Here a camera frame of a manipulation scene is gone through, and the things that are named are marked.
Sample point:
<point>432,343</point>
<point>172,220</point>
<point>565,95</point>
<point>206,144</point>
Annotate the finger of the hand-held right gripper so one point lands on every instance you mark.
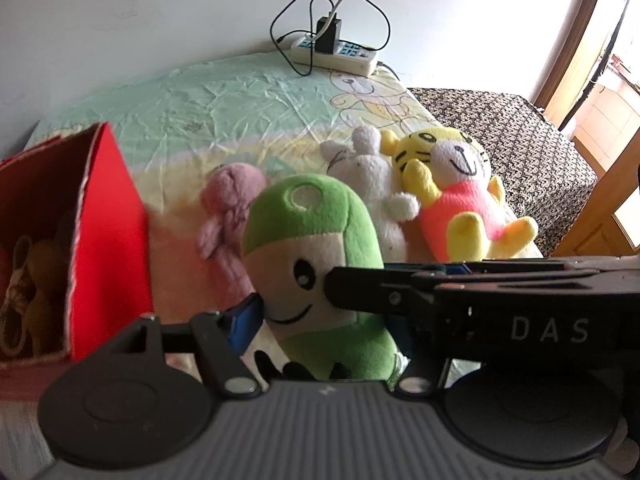
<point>430,267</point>
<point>370,290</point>

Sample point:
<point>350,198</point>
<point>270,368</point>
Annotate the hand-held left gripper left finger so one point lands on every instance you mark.
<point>245,325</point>

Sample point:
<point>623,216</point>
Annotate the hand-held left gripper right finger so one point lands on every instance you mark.
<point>425,371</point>

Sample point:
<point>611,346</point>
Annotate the yellow tiger plush toy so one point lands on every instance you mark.
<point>450,200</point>

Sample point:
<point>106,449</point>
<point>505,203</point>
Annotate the green and white plush toy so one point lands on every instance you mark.
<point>310,210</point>

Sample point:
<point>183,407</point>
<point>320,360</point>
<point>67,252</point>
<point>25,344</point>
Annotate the white rabbit plush toy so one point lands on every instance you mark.
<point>360,175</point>

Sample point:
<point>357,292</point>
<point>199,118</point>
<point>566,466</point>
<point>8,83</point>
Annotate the red cardboard box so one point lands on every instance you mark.
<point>115,220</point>

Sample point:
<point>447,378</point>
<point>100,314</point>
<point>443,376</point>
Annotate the wooden door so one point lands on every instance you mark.
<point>595,220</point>

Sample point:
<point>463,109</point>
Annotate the pink plush toy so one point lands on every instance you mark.
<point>230,200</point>

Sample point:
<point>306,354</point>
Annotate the brown plush toy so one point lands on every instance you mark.
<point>42,280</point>

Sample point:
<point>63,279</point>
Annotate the white power strip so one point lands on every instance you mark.
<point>350,60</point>

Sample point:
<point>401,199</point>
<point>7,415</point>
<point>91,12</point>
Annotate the black charger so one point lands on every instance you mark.
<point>327,35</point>

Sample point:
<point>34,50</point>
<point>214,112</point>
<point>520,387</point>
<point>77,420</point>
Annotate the black pole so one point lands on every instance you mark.
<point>595,70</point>

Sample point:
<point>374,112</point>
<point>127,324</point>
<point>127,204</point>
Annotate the wooden door frame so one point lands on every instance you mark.
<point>575,35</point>

